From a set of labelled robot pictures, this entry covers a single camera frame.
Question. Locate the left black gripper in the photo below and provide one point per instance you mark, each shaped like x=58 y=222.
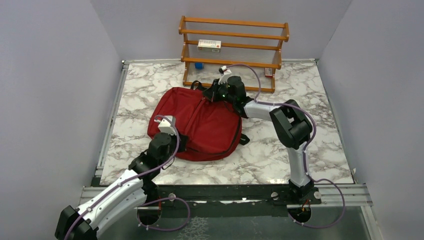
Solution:
x=183 y=139

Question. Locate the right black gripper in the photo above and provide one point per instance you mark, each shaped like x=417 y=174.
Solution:
x=211 y=92

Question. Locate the red student backpack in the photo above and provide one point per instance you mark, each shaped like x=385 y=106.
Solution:
x=213 y=128

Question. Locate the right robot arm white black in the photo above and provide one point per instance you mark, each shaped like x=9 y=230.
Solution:
x=290 y=122

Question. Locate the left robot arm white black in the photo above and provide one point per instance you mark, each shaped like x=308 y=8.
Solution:
x=122 y=185

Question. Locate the small blue cube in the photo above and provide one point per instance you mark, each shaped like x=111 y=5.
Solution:
x=199 y=65

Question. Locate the white box on shelf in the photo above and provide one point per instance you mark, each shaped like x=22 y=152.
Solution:
x=209 y=46

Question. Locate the wooden three-tier shelf rack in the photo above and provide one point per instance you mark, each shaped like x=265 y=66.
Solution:
x=255 y=43

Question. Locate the small red white box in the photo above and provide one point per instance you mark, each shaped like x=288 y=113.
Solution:
x=268 y=72

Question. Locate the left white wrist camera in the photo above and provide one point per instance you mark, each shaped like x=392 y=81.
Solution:
x=166 y=124

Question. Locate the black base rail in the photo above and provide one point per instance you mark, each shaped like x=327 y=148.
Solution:
x=221 y=200

